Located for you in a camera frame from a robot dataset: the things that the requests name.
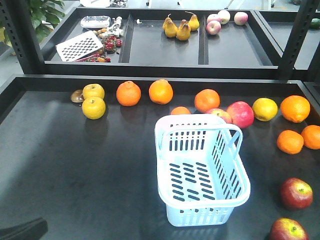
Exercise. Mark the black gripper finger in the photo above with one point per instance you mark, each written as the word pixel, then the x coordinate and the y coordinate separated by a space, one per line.
pixel 31 230

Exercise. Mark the light blue plastic basket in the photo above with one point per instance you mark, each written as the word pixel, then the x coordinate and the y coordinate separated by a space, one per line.
pixel 200 175

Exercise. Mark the orange near basket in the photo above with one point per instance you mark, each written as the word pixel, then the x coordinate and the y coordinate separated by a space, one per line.
pixel 311 137

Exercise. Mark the black wooden produce stand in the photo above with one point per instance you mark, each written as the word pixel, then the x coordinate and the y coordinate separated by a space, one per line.
pixel 95 179

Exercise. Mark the yellow green apple front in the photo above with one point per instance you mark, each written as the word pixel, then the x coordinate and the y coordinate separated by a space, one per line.
pixel 93 107

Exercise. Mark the yellow green apple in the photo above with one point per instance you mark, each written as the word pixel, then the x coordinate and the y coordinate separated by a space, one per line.
pixel 93 107
pixel 93 90

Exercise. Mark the yellow green apple back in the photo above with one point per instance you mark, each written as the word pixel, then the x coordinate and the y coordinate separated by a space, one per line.
pixel 93 90

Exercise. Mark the orange back far left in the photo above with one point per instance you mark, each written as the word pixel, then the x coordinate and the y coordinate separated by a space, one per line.
pixel 128 94

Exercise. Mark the white perforated plastic board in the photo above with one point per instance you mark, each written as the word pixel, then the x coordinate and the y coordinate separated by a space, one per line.
pixel 78 46

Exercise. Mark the small orange left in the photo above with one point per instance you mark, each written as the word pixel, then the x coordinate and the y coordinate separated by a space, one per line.
pixel 180 110

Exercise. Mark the orange back centre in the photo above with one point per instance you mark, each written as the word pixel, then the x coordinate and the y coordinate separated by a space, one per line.
pixel 207 99

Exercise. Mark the green potted plant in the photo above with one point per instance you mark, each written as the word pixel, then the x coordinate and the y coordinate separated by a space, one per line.
pixel 45 16

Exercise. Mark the bright red apple left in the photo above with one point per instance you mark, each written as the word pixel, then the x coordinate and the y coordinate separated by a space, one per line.
pixel 220 113

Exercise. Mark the bright red apple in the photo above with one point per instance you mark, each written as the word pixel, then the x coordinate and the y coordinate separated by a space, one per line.
pixel 220 113
pixel 241 114

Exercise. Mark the bright red apple right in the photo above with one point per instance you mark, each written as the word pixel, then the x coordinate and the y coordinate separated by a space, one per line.
pixel 241 114

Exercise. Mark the yellow pear left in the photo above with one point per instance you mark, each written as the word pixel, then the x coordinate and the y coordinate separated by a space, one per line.
pixel 169 27

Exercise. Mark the yellow pear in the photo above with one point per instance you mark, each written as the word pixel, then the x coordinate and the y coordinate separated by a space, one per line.
pixel 193 21
pixel 169 27
pixel 184 31

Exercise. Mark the yellow pear middle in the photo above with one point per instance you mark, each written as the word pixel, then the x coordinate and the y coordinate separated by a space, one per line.
pixel 184 31

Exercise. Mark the dark red apple front right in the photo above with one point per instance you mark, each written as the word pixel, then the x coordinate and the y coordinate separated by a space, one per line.
pixel 287 229

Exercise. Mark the dark red apple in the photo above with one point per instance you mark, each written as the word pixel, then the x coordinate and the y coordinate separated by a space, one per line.
pixel 296 194
pixel 287 229

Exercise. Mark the yellow orange citrus fruit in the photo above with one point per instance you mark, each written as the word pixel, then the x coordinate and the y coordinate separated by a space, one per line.
pixel 264 109

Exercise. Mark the yellow pear right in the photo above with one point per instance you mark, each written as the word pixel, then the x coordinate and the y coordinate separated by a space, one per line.
pixel 193 21

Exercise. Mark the dark red apple middle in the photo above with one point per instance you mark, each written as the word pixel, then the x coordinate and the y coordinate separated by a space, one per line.
pixel 296 194

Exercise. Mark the orange front centre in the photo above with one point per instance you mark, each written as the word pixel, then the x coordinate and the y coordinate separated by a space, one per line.
pixel 290 142

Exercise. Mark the pink apple on back tray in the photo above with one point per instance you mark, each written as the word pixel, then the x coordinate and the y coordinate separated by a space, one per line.
pixel 213 27

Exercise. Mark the pale apple on back tray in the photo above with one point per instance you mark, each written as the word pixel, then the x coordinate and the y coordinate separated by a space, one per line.
pixel 224 16

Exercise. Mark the large orange back right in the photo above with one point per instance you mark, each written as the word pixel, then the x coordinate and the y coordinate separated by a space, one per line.
pixel 295 108

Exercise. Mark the pink apple back tray right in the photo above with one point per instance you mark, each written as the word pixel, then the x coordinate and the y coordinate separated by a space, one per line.
pixel 241 18

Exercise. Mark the black upright rack post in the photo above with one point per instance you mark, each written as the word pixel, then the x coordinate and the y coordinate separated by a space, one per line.
pixel 17 22

